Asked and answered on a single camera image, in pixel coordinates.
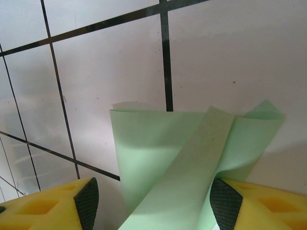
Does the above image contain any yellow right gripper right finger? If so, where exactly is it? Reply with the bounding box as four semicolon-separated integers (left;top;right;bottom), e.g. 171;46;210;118
210;177;307;230

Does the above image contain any light green paper sheet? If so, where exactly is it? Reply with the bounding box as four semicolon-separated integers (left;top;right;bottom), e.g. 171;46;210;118
109;99;286;230

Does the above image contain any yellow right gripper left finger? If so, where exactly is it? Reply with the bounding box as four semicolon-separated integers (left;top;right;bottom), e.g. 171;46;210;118
0;177;99;230

